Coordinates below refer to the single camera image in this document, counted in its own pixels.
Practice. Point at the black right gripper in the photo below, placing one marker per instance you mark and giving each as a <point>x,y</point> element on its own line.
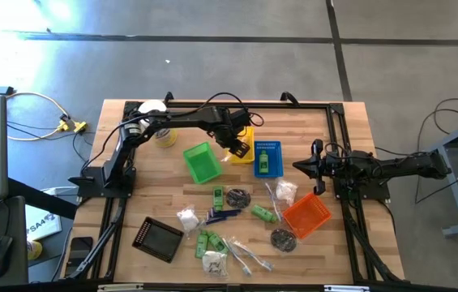
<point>336,170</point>

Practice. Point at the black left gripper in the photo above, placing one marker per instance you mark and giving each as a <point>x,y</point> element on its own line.
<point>226,134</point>

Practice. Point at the bagged toothbrush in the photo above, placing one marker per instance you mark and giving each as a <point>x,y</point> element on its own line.
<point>255,256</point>
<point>226,157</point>
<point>237,257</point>
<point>273,200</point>

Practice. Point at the small green toiletry bottle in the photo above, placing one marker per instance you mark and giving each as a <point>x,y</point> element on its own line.
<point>218,197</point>
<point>201,245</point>
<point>264,213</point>
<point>263,162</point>
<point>217,242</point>

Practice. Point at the clear bag white cotton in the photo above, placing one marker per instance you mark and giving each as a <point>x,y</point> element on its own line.
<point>188,220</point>
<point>286,191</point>

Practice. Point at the white cotton bag black print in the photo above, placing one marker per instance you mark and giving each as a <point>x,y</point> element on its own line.
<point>214,263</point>

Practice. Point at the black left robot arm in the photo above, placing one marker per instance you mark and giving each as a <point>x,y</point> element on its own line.
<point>180,121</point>

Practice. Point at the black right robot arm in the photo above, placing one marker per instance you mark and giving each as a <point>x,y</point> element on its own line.
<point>399,166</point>

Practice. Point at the yellow plastic basket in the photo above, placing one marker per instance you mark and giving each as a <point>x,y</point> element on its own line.
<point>245,161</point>

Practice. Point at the blue plastic basket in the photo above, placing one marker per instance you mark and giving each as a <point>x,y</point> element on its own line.
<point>275,162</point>

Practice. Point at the green plastic basket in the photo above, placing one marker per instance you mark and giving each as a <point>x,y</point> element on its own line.
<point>202,164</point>

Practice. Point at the orange plastic basket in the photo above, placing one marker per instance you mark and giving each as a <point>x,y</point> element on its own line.
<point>306,215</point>

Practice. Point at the black table clamp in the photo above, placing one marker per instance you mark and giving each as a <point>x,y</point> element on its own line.
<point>289,97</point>
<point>168,97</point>

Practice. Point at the yellow Lysol wipes canister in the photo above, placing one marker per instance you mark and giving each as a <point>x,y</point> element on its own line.
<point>165,140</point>

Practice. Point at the black plastic basket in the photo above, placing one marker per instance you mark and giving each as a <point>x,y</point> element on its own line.
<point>157,240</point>

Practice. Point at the grey metal table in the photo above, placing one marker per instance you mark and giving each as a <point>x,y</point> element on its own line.
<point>455,184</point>

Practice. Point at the white printed booklet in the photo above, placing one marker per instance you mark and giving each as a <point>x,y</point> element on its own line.
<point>44,227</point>

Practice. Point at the small yellow white container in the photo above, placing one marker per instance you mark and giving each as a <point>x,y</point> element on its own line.
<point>35,250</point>

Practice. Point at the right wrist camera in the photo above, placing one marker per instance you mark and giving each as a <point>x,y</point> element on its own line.
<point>329,160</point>

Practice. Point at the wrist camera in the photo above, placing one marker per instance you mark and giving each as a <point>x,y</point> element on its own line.
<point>240,117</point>
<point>329,160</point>

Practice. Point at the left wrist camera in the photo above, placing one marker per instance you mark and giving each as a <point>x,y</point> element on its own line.
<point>240,117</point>

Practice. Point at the black aluminium table frame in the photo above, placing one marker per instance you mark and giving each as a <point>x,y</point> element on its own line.
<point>293,104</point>

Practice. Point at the silver metal bracket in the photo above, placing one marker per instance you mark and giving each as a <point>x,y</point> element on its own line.
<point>121,287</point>
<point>346,288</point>

